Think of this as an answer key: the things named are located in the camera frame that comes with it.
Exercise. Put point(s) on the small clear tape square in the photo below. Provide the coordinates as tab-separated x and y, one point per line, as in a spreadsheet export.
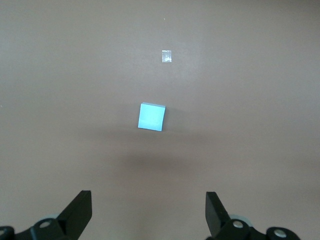
166	56

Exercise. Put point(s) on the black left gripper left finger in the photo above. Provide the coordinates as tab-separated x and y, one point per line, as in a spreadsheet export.
75	215

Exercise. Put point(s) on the blue foam block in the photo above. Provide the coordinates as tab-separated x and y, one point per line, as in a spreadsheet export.
151	117

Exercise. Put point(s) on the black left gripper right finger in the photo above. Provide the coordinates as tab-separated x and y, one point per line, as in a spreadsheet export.
216	215

